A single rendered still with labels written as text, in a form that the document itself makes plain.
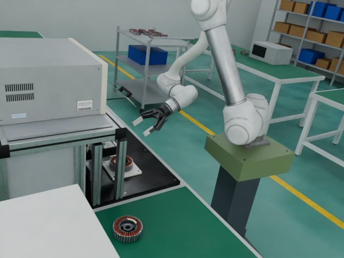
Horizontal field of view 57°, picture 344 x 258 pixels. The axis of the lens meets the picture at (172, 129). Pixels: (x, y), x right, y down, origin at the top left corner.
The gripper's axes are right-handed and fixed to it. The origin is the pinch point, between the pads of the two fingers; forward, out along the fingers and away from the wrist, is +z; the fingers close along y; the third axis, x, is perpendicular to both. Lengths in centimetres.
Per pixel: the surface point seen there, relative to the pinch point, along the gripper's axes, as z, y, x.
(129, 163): 18.3, -28.0, 8.0
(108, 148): 22.4, -27.2, 21.9
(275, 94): -182, 83, -138
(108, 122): 18, -40, 42
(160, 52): -121, 218, -84
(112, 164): 24.7, -25.1, 11.2
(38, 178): 49, -45, 42
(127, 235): 36, -66, 14
